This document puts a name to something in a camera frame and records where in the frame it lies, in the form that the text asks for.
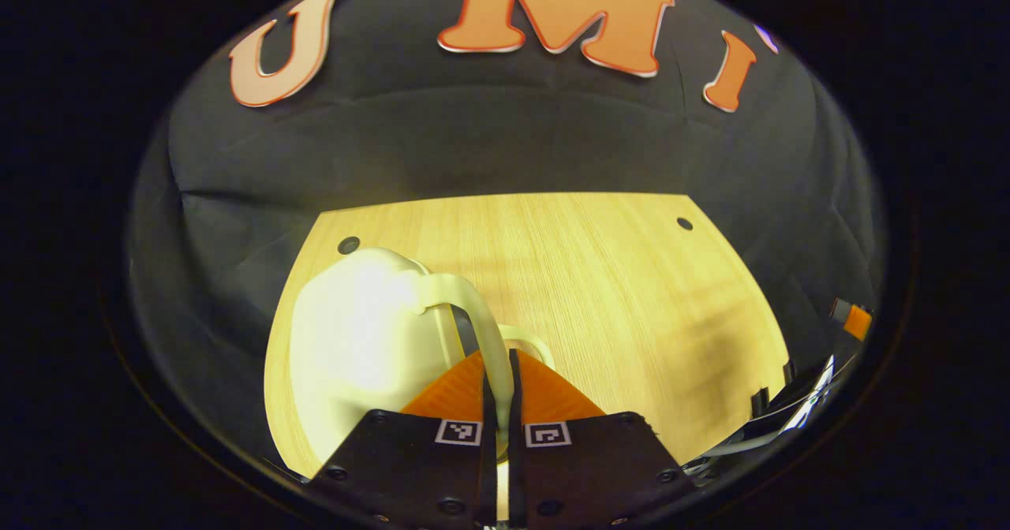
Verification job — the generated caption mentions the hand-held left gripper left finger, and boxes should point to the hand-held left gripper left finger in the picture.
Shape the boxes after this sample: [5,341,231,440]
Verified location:
[304,349,499,529]

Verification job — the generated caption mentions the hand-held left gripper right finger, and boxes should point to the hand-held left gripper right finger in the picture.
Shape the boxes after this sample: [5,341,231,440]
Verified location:
[507,349,699,529]

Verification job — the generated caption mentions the cream suitcase with handles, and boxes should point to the cream suitcase with handles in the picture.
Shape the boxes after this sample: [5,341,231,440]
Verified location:
[288,248,556,468]

